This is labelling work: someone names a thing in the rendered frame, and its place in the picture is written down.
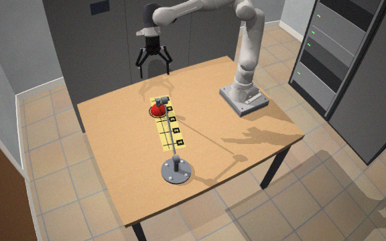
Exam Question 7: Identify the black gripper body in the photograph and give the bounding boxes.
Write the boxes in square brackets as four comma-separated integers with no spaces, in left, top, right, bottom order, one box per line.
[145,36,161,56]

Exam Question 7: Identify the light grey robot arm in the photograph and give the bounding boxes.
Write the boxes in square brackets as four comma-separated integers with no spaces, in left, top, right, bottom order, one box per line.
[136,0,265,104]

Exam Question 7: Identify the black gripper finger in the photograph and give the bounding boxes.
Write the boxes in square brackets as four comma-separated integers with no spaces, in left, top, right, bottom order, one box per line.
[135,48,152,78]
[155,46,173,75]

